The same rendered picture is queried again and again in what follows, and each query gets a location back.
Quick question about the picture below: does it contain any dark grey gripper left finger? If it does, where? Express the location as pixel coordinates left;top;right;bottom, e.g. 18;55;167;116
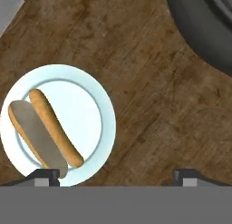
0;169;61;188

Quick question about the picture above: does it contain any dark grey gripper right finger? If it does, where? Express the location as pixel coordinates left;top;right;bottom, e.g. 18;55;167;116
172;169;232;188

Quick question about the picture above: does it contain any sliced hot dog bun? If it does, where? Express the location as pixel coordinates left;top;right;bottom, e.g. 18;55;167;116
7;100;69;180

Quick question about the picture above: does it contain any tan sausage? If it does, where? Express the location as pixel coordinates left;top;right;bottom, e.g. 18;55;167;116
28;88;85;169

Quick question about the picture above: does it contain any white round plate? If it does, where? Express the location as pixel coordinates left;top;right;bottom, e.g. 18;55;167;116
0;63;117;188

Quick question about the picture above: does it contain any dark grey round bowl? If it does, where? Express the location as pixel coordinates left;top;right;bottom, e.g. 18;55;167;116
165;0;232;77

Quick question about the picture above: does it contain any grey cabinet edge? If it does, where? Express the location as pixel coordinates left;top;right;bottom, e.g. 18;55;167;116
0;0;31;37

